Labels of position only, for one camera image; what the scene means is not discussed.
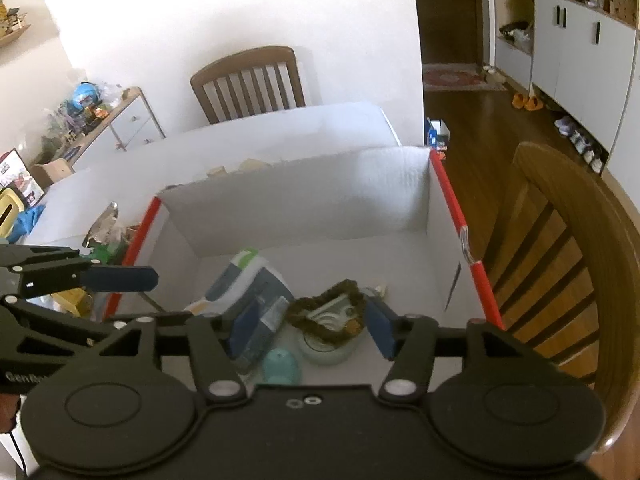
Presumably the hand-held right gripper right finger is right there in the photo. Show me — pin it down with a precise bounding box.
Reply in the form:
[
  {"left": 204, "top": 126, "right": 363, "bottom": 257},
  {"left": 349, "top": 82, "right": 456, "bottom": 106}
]
[{"left": 364, "top": 296, "right": 531, "bottom": 403}]

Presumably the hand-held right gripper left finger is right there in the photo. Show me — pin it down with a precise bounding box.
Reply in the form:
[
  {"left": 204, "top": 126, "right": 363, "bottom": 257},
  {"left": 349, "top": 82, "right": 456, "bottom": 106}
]
[{"left": 97, "top": 309, "right": 253, "bottom": 403}]

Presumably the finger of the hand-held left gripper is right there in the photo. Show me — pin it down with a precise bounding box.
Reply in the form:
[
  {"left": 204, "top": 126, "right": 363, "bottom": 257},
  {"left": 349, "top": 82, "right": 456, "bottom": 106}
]
[
  {"left": 0, "top": 294, "right": 121, "bottom": 361},
  {"left": 0, "top": 245, "right": 159, "bottom": 297}
]

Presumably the green packet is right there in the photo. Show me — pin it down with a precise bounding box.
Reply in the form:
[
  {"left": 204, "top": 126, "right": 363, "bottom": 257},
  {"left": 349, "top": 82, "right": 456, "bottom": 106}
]
[{"left": 90, "top": 240, "right": 127, "bottom": 266}]

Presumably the silver foil packet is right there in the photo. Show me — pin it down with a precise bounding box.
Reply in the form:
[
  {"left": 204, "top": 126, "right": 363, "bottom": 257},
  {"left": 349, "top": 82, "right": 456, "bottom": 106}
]
[{"left": 81, "top": 201, "right": 123, "bottom": 251}]

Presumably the red and white cardboard box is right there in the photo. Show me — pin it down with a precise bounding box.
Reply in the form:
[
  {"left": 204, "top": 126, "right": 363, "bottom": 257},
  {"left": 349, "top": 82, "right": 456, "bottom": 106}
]
[{"left": 102, "top": 146, "right": 506, "bottom": 376}]

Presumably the yellow packet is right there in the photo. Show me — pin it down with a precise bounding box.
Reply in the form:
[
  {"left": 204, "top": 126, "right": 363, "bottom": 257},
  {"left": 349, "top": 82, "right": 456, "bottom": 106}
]
[{"left": 50, "top": 287, "right": 96, "bottom": 317}]

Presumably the brown fuzzy scrunchie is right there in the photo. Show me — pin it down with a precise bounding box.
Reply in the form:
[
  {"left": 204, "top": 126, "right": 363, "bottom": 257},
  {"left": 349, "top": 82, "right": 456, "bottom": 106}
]
[{"left": 287, "top": 280, "right": 368, "bottom": 343}]

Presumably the round white jar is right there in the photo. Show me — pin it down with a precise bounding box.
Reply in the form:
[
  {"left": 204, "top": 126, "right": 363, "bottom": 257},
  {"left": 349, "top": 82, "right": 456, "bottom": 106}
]
[{"left": 298, "top": 305, "right": 366, "bottom": 366}]

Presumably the blue grey pouch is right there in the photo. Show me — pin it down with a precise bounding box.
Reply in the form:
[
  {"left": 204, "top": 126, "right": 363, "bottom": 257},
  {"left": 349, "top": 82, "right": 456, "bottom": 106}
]
[{"left": 235, "top": 295, "right": 296, "bottom": 373}]

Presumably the teal round cap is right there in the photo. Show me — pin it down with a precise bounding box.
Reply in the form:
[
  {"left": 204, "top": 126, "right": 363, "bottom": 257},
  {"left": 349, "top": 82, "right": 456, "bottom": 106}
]
[{"left": 262, "top": 347, "right": 302, "bottom": 386}]

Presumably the white and blue wipes packet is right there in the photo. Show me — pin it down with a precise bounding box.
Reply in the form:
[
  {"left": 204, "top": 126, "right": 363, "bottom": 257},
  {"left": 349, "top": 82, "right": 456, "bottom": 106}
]
[{"left": 182, "top": 249, "right": 296, "bottom": 321}]

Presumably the blue cloth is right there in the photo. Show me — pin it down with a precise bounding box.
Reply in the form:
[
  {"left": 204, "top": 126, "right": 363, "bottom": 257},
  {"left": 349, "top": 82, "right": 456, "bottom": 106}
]
[{"left": 7, "top": 205, "right": 48, "bottom": 242}]

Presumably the yellow tissue box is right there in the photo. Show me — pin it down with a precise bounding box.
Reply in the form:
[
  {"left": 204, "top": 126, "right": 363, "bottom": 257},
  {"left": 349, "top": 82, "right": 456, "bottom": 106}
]
[{"left": 0, "top": 187, "right": 26, "bottom": 236}]

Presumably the red and white printed box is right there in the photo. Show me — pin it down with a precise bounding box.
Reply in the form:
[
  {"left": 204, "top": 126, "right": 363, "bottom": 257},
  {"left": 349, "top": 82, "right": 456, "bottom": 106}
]
[{"left": 0, "top": 149, "right": 45, "bottom": 207}]

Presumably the white wooden drawer cabinet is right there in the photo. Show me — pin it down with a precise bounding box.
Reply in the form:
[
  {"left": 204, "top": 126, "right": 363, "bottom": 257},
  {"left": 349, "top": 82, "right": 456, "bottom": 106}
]
[{"left": 70, "top": 86, "right": 167, "bottom": 171}]

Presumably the pile of toys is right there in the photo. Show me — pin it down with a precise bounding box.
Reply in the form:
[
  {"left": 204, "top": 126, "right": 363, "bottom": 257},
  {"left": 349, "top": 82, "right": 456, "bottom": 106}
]
[{"left": 42, "top": 80, "right": 126, "bottom": 153}]

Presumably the wooden slat-back chair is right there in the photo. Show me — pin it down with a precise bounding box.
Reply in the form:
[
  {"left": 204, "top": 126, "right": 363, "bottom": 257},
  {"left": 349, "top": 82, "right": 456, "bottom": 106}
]
[
  {"left": 190, "top": 46, "right": 307, "bottom": 126},
  {"left": 482, "top": 141, "right": 640, "bottom": 466}
]

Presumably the blue and white carton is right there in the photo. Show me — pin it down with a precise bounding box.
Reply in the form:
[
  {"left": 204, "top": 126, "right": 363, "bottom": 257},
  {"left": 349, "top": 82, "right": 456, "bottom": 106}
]
[{"left": 425, "top": 117, "right": 451, "bottom": 153}]

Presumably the patterned red rug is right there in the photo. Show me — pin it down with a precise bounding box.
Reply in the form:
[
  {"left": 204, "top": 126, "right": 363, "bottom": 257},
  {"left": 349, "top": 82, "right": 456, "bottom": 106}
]
[{"left": 422, "top": 62, "right": 508, "bottom": 92}]

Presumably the row of shoes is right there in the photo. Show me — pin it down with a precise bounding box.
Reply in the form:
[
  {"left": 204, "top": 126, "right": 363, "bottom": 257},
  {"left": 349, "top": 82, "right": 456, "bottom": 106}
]
[{"left": 554, "top": 116, "right": 608, "bottom": 175}]

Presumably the dark wooden door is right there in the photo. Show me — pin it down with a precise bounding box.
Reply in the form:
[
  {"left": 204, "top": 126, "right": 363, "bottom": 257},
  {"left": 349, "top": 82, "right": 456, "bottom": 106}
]
[{"left": 410, "top": 0, "right": 485, "bottom": 63}]

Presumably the white storage cabinet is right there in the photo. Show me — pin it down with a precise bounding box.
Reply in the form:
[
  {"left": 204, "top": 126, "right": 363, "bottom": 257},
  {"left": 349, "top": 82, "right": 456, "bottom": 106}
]
[{"left": 495, "top": 0, "right": 640, "bottom": 171}]

